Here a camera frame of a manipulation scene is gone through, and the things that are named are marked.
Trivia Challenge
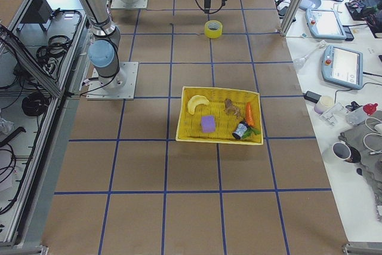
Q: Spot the yellow tape roll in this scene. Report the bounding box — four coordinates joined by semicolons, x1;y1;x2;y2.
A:
204;20;223;39

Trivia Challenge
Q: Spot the light blue plate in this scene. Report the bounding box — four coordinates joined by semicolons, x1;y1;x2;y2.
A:
299;0;322;11

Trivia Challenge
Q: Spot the far teach pendant tablet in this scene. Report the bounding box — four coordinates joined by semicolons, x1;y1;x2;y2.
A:
305;9;347;40

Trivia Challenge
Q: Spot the teach pendant tablet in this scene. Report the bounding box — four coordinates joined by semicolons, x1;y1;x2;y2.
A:
305;9;347;40
321;45;363;90

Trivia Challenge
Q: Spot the yellow toy banana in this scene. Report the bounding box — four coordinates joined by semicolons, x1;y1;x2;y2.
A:
187;95;210;115

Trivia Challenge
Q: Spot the brown toy animal figure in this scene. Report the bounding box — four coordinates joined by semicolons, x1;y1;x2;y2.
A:
224;99;241;118

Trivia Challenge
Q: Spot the orange toy carrot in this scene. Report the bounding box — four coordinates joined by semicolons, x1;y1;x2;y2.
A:
245;102;254;127

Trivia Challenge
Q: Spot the purple foam block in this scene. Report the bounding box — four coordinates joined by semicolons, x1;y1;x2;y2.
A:
201;115;216;133

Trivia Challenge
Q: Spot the yellow plastic basket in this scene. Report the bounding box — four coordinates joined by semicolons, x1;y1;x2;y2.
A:
175;87;263;145

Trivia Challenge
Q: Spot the small blue printed can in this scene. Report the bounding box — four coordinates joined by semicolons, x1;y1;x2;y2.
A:
232;121;250;140

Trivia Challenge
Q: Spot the black power adapter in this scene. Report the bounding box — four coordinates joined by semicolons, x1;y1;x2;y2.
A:
303;91;322;104

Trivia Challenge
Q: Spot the near teach pendant tablet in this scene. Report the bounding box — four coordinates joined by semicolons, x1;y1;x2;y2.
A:
321;45;363;90

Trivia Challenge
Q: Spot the black and white mug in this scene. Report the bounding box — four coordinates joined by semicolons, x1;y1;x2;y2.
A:
331;142;361;164

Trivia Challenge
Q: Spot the grey folded cloth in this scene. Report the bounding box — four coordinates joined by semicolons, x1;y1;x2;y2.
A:
338;124;381;221

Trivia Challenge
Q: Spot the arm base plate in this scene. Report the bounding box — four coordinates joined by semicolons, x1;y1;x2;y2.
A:
85;62;138;100
111;0;148;10

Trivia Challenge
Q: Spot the aluminium side rail frame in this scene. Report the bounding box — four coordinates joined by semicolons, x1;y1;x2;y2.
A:
1;0;88;252

